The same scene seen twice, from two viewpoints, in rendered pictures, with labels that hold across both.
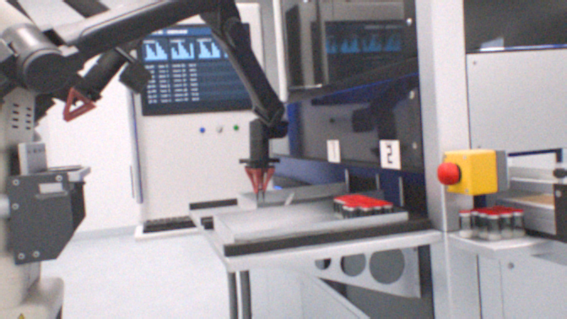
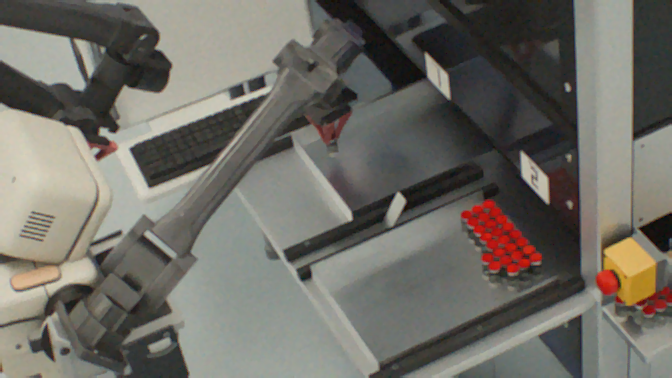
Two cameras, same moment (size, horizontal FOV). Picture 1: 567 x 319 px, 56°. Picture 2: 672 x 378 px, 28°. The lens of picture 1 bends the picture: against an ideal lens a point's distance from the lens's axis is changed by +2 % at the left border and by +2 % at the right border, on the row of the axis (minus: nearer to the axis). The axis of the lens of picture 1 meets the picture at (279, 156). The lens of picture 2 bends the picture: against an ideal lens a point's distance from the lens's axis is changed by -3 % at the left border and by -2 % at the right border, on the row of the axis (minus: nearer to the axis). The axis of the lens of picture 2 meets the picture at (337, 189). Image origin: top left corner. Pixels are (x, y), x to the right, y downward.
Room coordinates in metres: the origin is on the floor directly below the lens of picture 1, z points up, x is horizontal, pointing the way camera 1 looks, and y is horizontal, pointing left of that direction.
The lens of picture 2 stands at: (-0.50, 0.20, 2.54)
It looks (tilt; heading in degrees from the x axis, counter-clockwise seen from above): 41 degrees down; 356
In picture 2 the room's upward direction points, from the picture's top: 11 degrees counter-clockwise
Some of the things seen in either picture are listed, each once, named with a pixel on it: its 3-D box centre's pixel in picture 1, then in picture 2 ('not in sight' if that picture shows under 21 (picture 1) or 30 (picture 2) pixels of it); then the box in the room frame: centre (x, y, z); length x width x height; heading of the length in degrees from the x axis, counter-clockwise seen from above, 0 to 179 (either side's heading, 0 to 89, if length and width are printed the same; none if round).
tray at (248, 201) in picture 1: (306, 197); (402, 144); (1.45, -0.07, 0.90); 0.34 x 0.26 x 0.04; 105
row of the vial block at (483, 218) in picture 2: (361, 210); (500, 244); (1.12, -0.17, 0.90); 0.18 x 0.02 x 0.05; 15
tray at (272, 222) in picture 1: (303, 221); (433, 278); (1.09, -0.04, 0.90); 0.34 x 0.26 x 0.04; 105
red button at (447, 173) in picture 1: (450, 173); (609, 281); (0.90, -0.29, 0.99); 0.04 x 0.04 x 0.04; 15
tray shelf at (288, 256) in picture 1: (301, 219); (413, 221); (1.27, -0.04, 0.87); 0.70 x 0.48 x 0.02; 15
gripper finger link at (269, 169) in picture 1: (258, 176); (327, 122); (1.48, 0.06, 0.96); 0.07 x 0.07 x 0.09; 32
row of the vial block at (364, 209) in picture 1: (352, 212); (489, 250); (1.12, -0.15, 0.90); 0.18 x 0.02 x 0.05; 15
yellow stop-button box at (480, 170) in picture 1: (473, 170); (633, 269); (0.91, -0.33, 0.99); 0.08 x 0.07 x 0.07; 105
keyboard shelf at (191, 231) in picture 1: (205, 224); (220, 126); (1.77, 0.27, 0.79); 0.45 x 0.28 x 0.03; 103
